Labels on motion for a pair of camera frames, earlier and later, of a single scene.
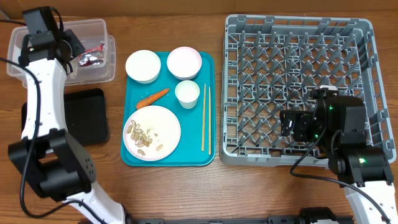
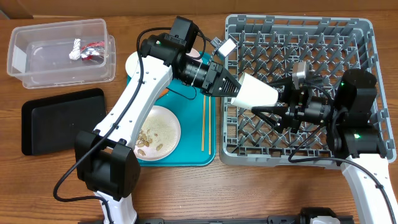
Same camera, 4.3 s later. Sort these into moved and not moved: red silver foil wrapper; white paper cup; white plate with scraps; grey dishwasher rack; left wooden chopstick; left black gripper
Moved: white paper cup; red silver foil wrapper; left black gripper
Not moved: left wooden chopstick; white plate with scraps; grey dishwasher rack
